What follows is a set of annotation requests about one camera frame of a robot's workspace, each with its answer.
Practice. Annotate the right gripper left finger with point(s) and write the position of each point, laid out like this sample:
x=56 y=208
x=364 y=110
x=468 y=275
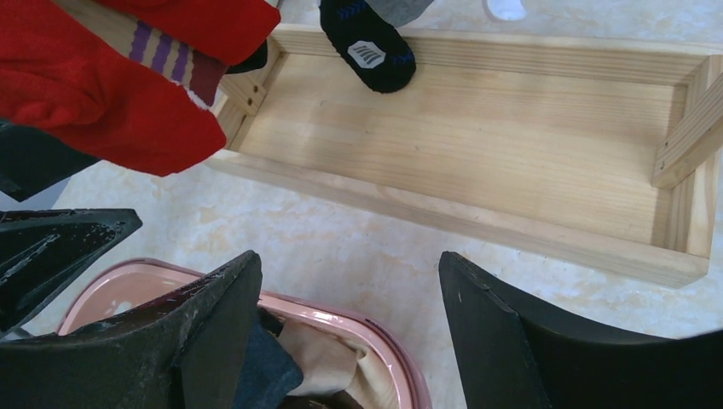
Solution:
x=184 y=349

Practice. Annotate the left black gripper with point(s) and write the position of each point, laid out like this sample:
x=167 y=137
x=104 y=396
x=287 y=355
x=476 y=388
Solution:
x=44 y=251

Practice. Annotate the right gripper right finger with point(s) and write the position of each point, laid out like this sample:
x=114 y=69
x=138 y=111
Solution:
x=515 y=350

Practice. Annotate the pink plastic laundry basket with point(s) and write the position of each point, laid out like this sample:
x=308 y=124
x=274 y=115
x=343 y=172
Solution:
x=131 y=283

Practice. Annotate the wooden hanger rack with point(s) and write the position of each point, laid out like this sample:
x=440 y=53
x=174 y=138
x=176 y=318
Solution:
x=594 y=151

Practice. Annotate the dark navy sock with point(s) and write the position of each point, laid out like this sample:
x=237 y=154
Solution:
x=268 y=373

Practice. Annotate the beige brown sock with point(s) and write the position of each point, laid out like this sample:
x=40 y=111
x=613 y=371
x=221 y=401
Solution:
x=331 y=364

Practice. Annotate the white sock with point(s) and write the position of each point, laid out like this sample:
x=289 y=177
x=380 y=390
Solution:
x=505 y=10

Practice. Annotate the plain red sock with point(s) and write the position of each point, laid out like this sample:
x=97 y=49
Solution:
x=65 y=70

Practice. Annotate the beige purple striped sock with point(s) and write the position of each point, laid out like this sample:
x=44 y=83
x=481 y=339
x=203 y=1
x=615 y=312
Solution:
x=197 y=73

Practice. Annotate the grey black sock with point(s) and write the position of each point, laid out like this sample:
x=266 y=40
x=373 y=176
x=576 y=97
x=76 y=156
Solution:
x=365 y=35

